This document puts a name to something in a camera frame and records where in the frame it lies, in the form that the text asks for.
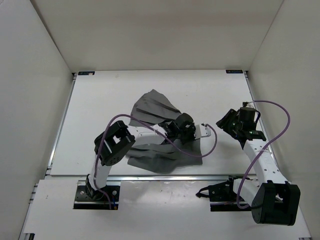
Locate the grey pleated skirt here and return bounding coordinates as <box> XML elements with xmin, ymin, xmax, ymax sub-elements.
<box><xmin>127</xmin><ymin>89</ymin><xmax>203</xmax><ymax>174</ymax></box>

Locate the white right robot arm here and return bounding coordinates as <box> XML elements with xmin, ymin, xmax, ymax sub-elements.
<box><xmin>216</xmin><ymin>106</ymin><xmax>301</xmax><ymax>226</ymax></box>

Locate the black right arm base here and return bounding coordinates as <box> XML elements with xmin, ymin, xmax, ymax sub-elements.
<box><xmin>195</xmin><ymin>176</ymin><xmax>251</xmax><ymax>212</ymax></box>

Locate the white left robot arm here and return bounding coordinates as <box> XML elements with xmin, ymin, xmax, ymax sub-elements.
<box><xmin>85</xmin><ymin>113</ymin><xmax>201</xmax><ymax>200</ymax></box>

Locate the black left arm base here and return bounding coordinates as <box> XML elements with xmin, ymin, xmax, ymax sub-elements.
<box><xmin>73</xmin><ymin>179</ymin><xmax>121</xmax><ymax>211</ymax></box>

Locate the blue label right corner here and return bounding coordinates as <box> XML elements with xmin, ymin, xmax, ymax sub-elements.
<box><xmin>225</xmin><ymin>69</ymin><xmax>243</xmax><ymax>74</ymax></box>

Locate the blue label corner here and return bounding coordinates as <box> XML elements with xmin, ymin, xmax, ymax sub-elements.
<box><xmin>225</xmin><ymin>69</ymin><xmax>243</xmax><ymax>74</ymax></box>
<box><xmin>77</xmin><ymin>71</ymin><xmax>95</xmax><ymax>76</ymax></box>

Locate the blue label left corner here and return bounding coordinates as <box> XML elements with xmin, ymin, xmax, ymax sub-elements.
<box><xmin>77</xmin><ymin>71</ymin><xmax>95</xmax><ymax>76</ymax></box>

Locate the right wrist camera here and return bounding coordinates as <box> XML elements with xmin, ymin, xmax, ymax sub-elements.
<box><xmin>242</xmin><ymin>101</ymin><xmax>256</xmax><ymax>111</ymax></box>

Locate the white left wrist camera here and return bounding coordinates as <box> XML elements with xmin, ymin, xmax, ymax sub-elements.
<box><xmin>194</xmin><ymin>123</ymin><xmax>211</xmax><ymax>140</ymax></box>

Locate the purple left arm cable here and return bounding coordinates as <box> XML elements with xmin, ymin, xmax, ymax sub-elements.
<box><xmin>96</xmin><ymin>114</ymin><xmax>218</xmax><ymax>210</ymax></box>

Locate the aluminium front table rail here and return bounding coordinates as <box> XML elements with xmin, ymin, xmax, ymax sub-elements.
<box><xmin>46</xmin><ymin>174</ymin><xmax>258</xmax><ymax>182</ymax></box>

